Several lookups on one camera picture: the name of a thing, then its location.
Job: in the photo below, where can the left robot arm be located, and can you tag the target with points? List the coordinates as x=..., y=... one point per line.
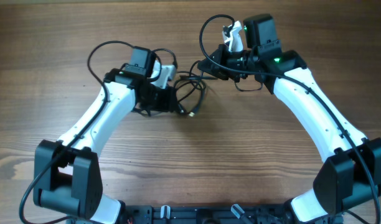
x=67, y=176

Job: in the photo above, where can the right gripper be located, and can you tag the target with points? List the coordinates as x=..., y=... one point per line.
x=223, y=74

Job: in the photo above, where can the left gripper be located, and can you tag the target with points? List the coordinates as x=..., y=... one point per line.
x=169, y=101

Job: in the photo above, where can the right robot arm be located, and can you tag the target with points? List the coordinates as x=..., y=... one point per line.
x=351, y=170

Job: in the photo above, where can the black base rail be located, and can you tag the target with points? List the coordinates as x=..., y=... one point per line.
x=260, y=214

